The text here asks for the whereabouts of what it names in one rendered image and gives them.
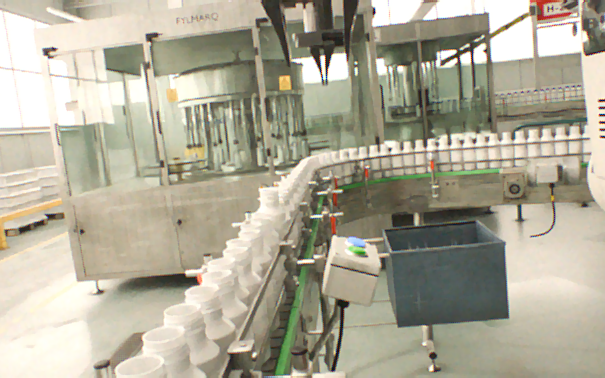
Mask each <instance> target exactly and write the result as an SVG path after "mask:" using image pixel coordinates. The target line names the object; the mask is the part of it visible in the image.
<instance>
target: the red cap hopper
mask: <svg viewBox="0 0 605 378"><path fill-rule="evenodd" d="M562 1H563V0H529V6H534V5H535V16H531V18H530V20H531V36H532V40H533V59H534V79H535V89H537V94H539V93H540V89H541V82H540V75H541V76H543V77H544V78H545V79H548V80H549V81H550V82H552V83H553V84H554V85H557V84H558V85H559V84H560V83H561V82H560V81H559V80H558V79H556V78H555V77H554V76H552V75H551V74H550V73H547V71H546V70H545V69H552V68H560V67H568V66H576V65H582V60H577V61H568V62H561V63H553V64H545V65H540V61H539V41H538V29H543V28H550V27H556V26H563V25H570V24H572V23H573V21H569V22H563V21H565V20H570V19H577V18H579V16H578V15H574V13H572V12H569V11H568V10H566V9H564V7H561V6H560V5H561V3H562ZM536 5H539V7H540V9H541V11H542V15H539V16H537V13H536ZM573 15H574V16H573ZM556 22H562V23H556ZM550 23H555V24H550ZM544 24H549V25H544ZM538 25H543V26H538ZM539 114H543V113H539ZM539 114H538V115H537V117H536V118H537V121H543V115H539ZM543 130H544V125H542V126H537V137H538V138H539V139H542V137H543Z"/></svg>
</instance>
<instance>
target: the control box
mask: <svg viewBox="0 0 605 378"><path fill-rule="evenodd" d="M348 239H349V238H345V237H341V236H338V235H334V236H333V240H331V246H330V249H329V253H328V258H327V262H326V266H325V270H324V281H323V291H322V294H323V295H325V296H329V297H334V298H335V305H334V314H332V316H331V317H330V319H329V321H328V323H327V325H326V327H325V329H324V330H323V332H322V334H321V335H320V337H319V340H317V342H316V343H315V345H314V347H313V349H312V350H311V352H310V354H309V355H308V359H309V361H311V362H312V364H313V363H314V361H315V359H316V358H317V355H319V353H320V351H321V350H322V348H323V346H324V345H325V343H326V341H327V338H328V337H329V335H330V333H331V332H332V330H333V328H335V326H336V325H337V323H338V320H339V318H340V329H339V337H338V344H337V349H336V354H335V359H333V363H332V367H331V371H330V372H334V371H336V367H337V363H338V359H339V354H340V349H341V343H342V336H343V327H344V308H345V309H346V308H348V304H350V302H354V303H358V304H362V305H367V307H369V306H370V305H371V303H372V299H373V296H374V292H375V287H376V284H377V280H378V275H380V272H381V268H382V267H381V263H380V259H378V256H379V254H377V251H376V247H375V246H374V245H372V244H366V243H365V246H358V245H354V244H351V243H349V241H348ZM350 246H357V247H361V248H364V249H365V250H366V251H367V253H366V254H357V253H354V252H351V251H350V250H347V249H349V247H350Z"/></svg>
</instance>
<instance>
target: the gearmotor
mask: <svg viewBox="0 0 605 378"><path fill-rule="evenodd" d="M500 179H501V192H502V202H505V204H506V205H510V204H511V202H525V201H529V192H528V186H531V187H546V186H549V188H551V201H552V207H553V223H552V226H551V227H550V229H549V230H547V232H545V233H543V234H539V235H534V236H530V238H531V237H538V236H543V235H546V234H548V233H549V231H550V230H551V229H552V228H553V226H554V224H555V207H554V195H553V188H554V186H565V185H578V184H580V181H581V171H580V160H579V157H578V156H565V157H546V158H534V159H532V158H531V159H530V160H527V168H525V167H522V168H506V169H503V170H500Z"/></svg>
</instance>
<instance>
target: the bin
mask: <svg viewBox="0 0 605 378"><path fill-rule="evenodd" d="M382 234H383V237H382V238H371V239H361V240H364V241H365V243H370V241H382V240H383V247H384V252H385V253H381V254H379V256H378V257H385V263H386V275H387V286H388V294H389V298H390V299H384V300H372V302H384V301H390V302H391V306H392V310H393V314H394V318H395V321H396V322H383V323H372V324H369V325H356V326H344V327H343V329H347V328H360V327H374V326H388V325H392V324H396V326H398V328H406V327H420V325H434V324H447V323H461V322H474V321H488V320H501V319H510V316H509V300H508V284H507V267H506V250H505V245H506V241H505V240H504V239H502V238H501V237H500V236H497V235H496V234H495V233H493V232H492V231H491V230H489V228H488V227H487V226H485V225H484V224H483V223H481V222H480V221H479V220H469V221H458V222H447V223H436V224H424V225H414V226H402V228H391V229H382Z"/></svg>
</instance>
